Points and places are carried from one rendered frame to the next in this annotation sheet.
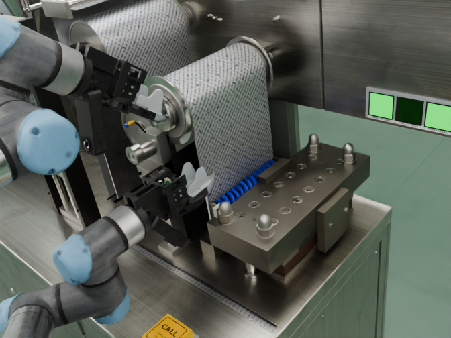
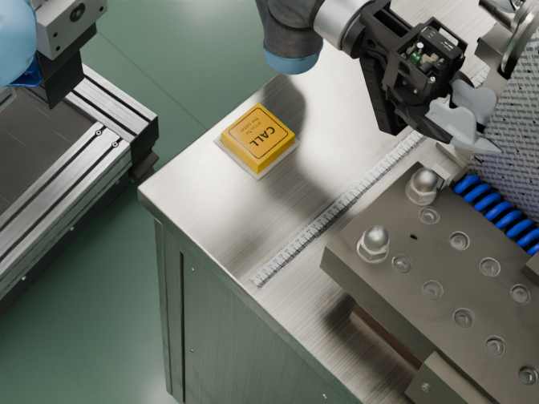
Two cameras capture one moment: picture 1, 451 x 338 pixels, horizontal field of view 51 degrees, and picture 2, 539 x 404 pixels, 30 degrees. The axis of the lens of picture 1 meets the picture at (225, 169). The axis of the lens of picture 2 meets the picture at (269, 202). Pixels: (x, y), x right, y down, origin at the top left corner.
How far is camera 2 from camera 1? 0.84 m
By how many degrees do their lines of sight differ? 58
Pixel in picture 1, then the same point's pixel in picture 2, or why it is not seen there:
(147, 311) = (318, 112)
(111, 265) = (285, 14)
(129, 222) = (334, 14)
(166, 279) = (380, 136)
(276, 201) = (464, 280)
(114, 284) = (279, 31)
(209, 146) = (521, 122)
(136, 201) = (363, 14)
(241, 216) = (431, 218)
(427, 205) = not seen: outside the picture
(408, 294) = not seen: outside the picture
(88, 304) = (263, 10)
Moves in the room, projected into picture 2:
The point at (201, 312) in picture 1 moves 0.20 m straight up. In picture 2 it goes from (304, 184) to (322, 98)
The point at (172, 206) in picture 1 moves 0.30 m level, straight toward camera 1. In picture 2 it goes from (387, 78) to (118, 111)
